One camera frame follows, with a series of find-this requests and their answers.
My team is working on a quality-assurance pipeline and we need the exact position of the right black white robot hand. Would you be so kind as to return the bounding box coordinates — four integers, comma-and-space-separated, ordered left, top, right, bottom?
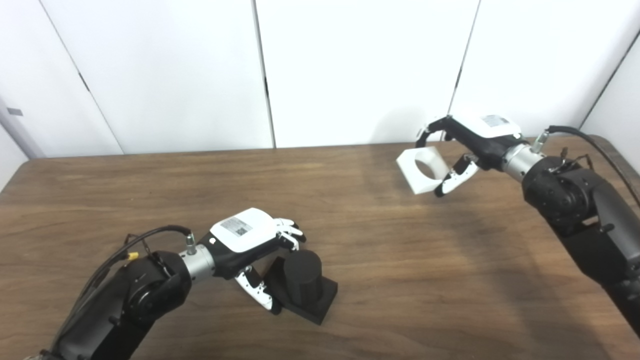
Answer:
415, 114, 523, 198

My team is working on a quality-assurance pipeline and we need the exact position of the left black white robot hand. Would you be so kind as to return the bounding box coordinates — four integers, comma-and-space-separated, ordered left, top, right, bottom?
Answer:
197, 207, 307, 315

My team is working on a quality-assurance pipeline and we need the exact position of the black peg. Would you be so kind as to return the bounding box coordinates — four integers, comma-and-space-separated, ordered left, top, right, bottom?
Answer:
263, 249, 339, 326

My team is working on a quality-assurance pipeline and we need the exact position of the white square piece with hole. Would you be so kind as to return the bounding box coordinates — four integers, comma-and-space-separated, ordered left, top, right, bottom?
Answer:
396, 144, 453, 195

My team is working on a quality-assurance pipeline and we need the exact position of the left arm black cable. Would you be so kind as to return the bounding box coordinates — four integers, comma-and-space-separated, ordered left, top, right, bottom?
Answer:
65, 225, 197, 331

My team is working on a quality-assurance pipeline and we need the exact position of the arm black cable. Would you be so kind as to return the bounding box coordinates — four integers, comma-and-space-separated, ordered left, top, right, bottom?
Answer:
65, 225, 197, 331
530, 125, 640, 208

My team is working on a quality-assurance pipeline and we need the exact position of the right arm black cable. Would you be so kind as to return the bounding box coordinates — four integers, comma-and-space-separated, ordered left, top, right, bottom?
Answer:
530, 125, 640, 208

